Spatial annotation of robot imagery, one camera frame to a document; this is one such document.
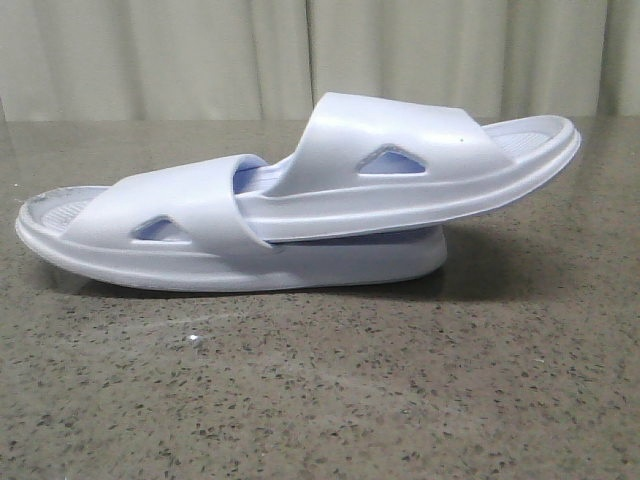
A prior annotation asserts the light blue slipper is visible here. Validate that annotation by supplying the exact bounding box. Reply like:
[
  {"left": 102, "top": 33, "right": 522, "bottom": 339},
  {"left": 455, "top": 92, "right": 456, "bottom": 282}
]
[
  {"left": 234, "top": 93, "right": 580, "bottom": 242},
  {"left": 16, "top": 155, "right": 446, "bottom": 292}
]

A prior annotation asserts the pale green curtain backdrop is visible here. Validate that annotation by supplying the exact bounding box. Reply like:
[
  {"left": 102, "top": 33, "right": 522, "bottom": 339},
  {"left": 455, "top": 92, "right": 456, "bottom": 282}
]
[{"left": 1, "top": 1, "right": 639, "bottom": 121}]

